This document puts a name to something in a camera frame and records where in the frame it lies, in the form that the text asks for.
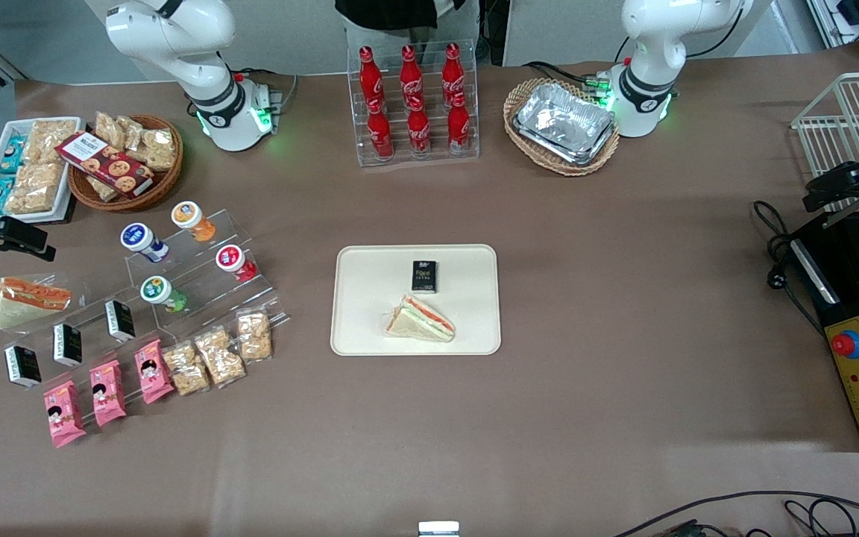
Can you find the green cap gum bottle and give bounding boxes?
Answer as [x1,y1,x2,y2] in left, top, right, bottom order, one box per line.
[140,275,189,315]

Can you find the cream plastic serving tray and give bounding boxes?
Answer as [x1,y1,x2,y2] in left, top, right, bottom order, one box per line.
[330,244,503,357]

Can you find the red cap gum bottle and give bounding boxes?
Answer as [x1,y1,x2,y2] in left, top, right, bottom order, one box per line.
[215,245,258,283]

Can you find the clear acrylic gum riser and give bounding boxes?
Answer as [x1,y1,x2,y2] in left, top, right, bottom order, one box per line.
[124,210,276,333]

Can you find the orange cap gum bottle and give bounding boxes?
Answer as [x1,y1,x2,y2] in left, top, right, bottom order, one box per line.
[171,201,217,243]

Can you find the blue cap gum bottle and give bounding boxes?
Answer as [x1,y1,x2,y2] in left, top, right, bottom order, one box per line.
[120,222,170,264]

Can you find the small black carton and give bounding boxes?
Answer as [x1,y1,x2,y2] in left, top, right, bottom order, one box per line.
[104,299,136,343]
[411,260,439,295]
[4,345,43,389]
[52,322,84,368]

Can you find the wrapped triangle sandwich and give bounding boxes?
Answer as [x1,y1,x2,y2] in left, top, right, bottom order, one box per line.
[0,276,73,331]
[384,293,457,345]

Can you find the clear acrylic bottle rack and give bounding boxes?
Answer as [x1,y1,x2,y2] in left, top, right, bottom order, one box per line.
[346,40,481,168]

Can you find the red cola bottle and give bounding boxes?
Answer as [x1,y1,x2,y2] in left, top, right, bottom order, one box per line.
[441,42,467,102]
[358,45,386,106]
[366,100,395,160]
[447,92,471,154]
[399,44,425,106]
[406,98,432,157]

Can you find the clear rice cracker bag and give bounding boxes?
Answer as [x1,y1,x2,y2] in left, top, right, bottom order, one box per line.
[162,340,212,397]
[116,115,177,172]
[93,111,127,151]
[24,119,78,166]
[86,175,119,203]
[4,162,66,216]
[236,309,274,364]
[194,326,247,388]

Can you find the tan wicker basket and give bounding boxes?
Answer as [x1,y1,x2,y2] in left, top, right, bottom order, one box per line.
[503,78,621,178]

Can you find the stacked aluminium foil trays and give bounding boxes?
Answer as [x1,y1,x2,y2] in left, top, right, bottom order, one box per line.
[512,82,617,166]

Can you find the person in dark top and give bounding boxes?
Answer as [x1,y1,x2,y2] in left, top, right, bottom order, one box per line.
[334,0,469,65]

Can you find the brown wicker snack basket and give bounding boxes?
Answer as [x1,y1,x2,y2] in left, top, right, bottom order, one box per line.
[67,113,185,214]

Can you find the pink snack packet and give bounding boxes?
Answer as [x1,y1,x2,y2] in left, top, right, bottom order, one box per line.
[133,339,175,406]
[89,359,128,428]
[43,380,88,449]

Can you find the red cookie box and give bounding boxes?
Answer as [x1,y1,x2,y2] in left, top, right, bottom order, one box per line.
[54,131,155,198]

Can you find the clear acrylic snack riser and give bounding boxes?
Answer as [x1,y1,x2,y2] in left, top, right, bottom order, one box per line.
[0,289,291,407]

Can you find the black sealing machine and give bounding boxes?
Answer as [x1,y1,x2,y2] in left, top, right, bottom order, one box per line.
[786,207,859,453]

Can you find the black power cable with plug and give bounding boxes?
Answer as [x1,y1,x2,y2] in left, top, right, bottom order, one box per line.
[752,199,827,338]

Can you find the white wire basket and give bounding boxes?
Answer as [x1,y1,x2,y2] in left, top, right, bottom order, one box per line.
[790,71,859,214]

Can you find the black floor cables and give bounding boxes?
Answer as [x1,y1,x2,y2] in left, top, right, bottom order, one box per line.
[612,490,859,537]

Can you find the aluminium frame rack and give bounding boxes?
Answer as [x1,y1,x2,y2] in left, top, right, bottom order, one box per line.
[805,0,859,59]

